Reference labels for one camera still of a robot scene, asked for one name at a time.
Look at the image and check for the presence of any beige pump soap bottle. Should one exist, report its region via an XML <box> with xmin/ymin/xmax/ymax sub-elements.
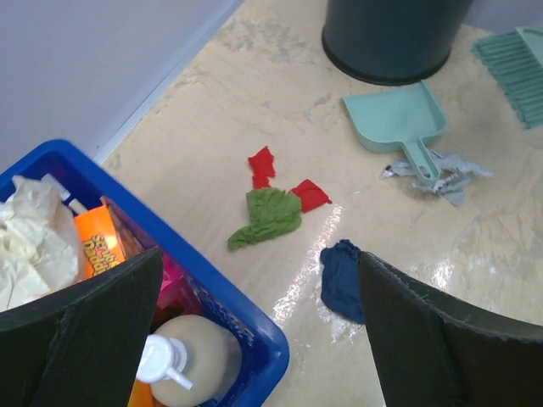
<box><xmin>136</xmin><ymin>315</ymin><xmax>243</xmax><ymax>406</ymax></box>

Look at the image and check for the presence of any teal plastic dustpan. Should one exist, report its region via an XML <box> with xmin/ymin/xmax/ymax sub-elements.
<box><xmin>343</xmin><ymin>81</ymin><xmax>448</xmax><ymax>185</ymax></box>

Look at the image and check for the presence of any orange sponge package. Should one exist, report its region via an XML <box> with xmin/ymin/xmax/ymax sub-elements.
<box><xmin>75</xmin><ymin>197</ymin><xmax>144</xmax><ymax>279</ymax></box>

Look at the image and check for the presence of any green paper scrap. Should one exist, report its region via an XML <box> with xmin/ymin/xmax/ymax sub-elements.
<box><xmin>227</xmin><ymin>187</ymin><xmax>302</xmax><ymax>251</ymax></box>

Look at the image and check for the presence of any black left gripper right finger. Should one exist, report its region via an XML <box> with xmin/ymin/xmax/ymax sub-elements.
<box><xmin>358</xmin><ymin>252</ymin><xmax>542</xmax><ymax>406</ymax></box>

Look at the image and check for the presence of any teal hand brush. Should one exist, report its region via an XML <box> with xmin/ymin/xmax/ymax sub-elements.
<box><xmin>472</xmin><ymin>27</ymin><xmax>542</xmax><ymax>129</ymax></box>

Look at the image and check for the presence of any grey paper scrap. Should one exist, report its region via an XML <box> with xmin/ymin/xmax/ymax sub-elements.
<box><xmin>378</xmin><ymin>148</ymin><xmax>495</xmax><ymax>208</ymax></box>

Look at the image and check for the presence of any pink small box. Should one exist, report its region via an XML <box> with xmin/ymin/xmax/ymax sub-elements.
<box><xmin>157</xmin><ymin>254</ymin><xmax>203</xmax><ymax>317</ymax></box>

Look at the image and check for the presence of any dark round trash bin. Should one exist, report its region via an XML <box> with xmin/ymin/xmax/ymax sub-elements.
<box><xmin>322</xmin><ymin>0</ymin><xmax>472</xmax><ymax>86</ymax></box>

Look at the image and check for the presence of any blue plastic shopping basket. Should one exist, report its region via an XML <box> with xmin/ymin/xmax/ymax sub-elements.
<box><xmin>1</xmin><ymin>140</ymin><xmax>289</xmax><ymax>407</ymax></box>

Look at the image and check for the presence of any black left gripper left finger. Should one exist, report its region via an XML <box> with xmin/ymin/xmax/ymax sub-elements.
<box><xmin>1</xmin><ymin>248</ymin><xmax>163</xmax><ymax>406</ymax></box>

